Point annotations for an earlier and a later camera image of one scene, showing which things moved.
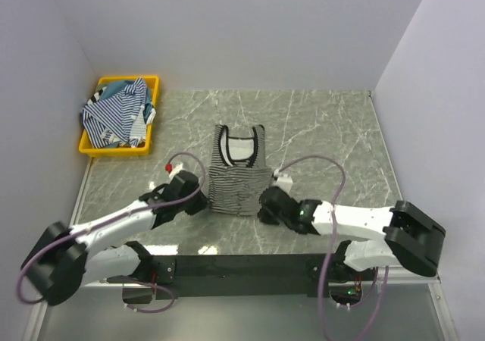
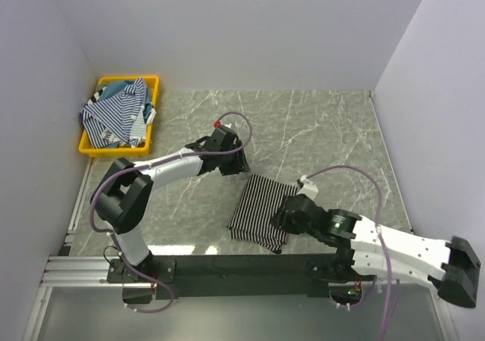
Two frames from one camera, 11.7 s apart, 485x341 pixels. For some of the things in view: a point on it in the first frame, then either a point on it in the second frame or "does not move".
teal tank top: (113, 89) does not move
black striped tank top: (240, 172) → (252, 218)
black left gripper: (200, 204) → (239, 165)
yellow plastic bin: (86, 145) does not move
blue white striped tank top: (113, 117) does not move
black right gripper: (264, 217) does not move
